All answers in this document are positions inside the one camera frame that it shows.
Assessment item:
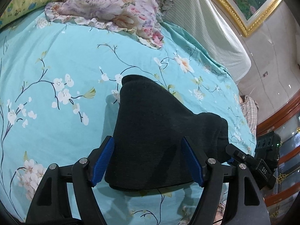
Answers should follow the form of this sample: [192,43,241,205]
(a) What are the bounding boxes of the black pants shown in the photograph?
[105,75,230,192]

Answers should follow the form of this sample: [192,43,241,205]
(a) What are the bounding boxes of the wooden framed door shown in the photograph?
[257,92,299,224]

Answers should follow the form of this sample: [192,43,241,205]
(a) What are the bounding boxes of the plaid cloth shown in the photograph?
[239,95,259,137]

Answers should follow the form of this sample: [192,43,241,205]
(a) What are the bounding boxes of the turquoise floral bed sheet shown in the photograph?
[1,9,256,222]

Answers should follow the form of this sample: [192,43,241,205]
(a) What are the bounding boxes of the striped white headboard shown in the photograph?
[164,0,251,83]

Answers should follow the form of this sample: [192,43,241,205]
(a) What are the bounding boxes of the pink floral pillow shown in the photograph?
[45,0,173,49]

